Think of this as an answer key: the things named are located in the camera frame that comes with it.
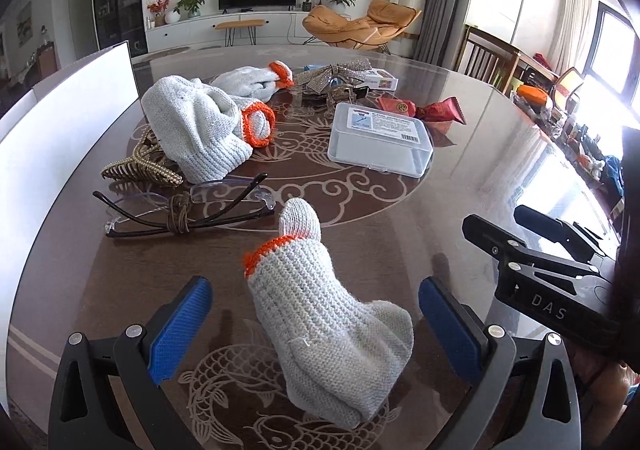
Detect red flower vase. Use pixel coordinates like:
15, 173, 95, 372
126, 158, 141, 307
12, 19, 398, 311
146, 0, 171, 26

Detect blue white cardboard box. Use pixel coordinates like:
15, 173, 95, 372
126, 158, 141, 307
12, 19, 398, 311
304, 63, 400, 93

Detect white knit glove orange cuff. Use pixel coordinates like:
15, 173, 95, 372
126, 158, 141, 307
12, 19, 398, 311
244, 198, 414, 430

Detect wooden bench stool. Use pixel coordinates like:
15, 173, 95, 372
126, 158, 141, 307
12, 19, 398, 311
213, 19, 268, 47

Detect gold claw hair clip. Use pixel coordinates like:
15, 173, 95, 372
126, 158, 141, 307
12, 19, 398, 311
101, 126, 184, 188

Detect clear safety glasses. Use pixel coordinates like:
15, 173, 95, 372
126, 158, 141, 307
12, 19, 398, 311
92, 173, 276, 239

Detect rhinestone bow hair clip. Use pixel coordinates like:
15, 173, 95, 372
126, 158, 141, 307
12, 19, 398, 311
294, 58, 372, 97

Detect brown hair tie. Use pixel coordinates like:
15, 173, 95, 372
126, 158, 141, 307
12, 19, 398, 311
167, 191, 194, 236

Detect orange object on sideboard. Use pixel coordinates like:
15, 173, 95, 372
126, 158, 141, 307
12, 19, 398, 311
516, 84, 549, 106

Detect orange lounge chair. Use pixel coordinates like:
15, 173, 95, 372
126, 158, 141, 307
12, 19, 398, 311
303, 0, 422, 50

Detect red snack packet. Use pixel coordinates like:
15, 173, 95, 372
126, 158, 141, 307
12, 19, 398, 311
375, 96, 466, 125

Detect potted green plant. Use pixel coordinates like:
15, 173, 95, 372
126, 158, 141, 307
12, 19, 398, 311
176, 0, 207, 19

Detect white tv cabinet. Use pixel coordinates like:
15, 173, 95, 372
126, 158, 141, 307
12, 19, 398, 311
145, 11, 314, 52

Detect white storage bin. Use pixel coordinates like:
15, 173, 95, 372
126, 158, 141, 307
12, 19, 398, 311
1, 44, 141, 421

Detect clear plastic storage box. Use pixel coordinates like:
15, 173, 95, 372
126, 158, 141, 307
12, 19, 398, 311
328, 102, 434, 179

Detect wooden dining chair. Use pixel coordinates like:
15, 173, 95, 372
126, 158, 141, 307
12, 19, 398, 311
454, 24, 520, 96

